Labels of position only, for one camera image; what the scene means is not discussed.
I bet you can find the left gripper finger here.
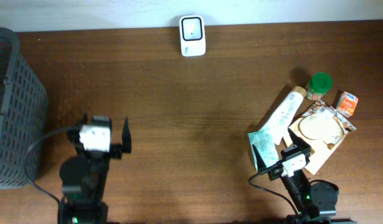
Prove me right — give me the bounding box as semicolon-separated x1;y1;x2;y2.
75;114;88;132
121;117;132;153

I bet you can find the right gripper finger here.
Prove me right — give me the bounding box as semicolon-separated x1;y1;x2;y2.
288;128;311;153
252;144;266;171

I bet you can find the teal wipes packet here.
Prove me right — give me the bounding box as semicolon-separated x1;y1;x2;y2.
248;129;279;168

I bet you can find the beige brown snack bag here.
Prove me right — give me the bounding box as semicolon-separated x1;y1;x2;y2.
289;100;356;175

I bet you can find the white cream tube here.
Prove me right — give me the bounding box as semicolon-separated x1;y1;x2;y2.
262;86;307;145

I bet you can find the small orange white box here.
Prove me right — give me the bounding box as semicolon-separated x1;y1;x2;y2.
336;91;359;117

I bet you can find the green round item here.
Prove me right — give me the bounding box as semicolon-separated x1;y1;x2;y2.
306;72;333;100

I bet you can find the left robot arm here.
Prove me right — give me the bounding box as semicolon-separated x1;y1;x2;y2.
57;115;131;223

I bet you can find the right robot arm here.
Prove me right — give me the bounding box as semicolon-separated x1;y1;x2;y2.
248;129;339;223

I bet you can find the white barcode scanner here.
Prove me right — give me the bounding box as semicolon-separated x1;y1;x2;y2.
179;15;206;57

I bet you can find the grey plastic mesh basket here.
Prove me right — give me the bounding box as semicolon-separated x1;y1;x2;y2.
0;27;49;190

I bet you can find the left black cable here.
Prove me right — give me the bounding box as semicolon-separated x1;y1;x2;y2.
24;126;83;212

